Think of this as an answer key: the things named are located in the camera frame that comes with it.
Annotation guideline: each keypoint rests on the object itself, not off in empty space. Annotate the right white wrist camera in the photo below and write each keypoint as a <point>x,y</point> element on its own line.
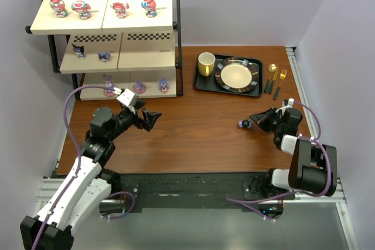
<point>288,103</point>

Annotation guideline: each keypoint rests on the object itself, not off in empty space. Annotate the pink bunny white bonnet toy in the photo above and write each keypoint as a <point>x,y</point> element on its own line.
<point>82,8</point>

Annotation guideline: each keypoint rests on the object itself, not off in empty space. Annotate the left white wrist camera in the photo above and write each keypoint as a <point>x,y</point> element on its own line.
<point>126,97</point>

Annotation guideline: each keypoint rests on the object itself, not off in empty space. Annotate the gold knife green handle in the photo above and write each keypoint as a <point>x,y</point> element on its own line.
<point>273,78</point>

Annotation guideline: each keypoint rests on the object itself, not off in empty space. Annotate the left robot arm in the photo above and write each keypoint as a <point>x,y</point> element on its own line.
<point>88,182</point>

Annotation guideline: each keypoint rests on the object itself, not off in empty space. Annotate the beige black three-tier shelf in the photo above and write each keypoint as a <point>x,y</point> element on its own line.
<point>141,48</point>

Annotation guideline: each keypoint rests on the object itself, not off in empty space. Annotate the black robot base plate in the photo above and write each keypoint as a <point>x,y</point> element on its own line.
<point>239,190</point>

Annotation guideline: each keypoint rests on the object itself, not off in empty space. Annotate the pink bunny blue skirt toy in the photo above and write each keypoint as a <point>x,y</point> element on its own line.
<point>150,7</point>

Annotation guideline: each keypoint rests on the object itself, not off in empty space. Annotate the striped rim dinner plate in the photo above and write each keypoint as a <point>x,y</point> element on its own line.
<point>236,75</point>

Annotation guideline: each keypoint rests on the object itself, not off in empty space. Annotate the yellow ceramic mug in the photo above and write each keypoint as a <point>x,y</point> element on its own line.
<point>206,63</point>

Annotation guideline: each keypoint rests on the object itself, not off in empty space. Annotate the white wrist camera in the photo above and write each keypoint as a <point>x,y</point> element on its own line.
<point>126,97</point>
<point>288,103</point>

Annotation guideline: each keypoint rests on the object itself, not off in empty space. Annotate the black plastic tray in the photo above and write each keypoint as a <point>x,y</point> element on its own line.
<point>214,83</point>

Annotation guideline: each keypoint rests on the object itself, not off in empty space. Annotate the gold spoon green handle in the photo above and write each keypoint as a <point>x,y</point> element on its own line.
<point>271,69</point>

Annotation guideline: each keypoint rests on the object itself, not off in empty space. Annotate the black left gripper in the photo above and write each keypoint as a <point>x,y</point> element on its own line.
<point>138,116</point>

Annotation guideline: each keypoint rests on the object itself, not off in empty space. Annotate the purple bunny holding cake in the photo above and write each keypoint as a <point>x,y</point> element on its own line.
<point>163,85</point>

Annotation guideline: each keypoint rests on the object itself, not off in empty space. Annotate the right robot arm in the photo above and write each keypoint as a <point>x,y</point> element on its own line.
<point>313,166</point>

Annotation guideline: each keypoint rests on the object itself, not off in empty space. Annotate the pink bunny green hat toy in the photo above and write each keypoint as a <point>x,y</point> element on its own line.
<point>58,6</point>

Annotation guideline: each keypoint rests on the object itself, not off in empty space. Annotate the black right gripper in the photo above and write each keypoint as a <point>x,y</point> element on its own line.
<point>269,119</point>

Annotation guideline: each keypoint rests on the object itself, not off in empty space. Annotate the black imp purple toy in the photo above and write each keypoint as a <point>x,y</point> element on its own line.
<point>104,56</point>

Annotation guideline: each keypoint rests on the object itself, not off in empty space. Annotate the pink bunny frilly dress toy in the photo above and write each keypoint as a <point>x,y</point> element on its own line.
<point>120,9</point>

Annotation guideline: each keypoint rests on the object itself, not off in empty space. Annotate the purple bunny with pink bow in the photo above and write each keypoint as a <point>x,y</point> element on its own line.
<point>109,86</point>

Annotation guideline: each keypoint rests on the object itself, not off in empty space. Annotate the gold fork green handle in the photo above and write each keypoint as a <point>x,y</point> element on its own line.
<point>282,77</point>

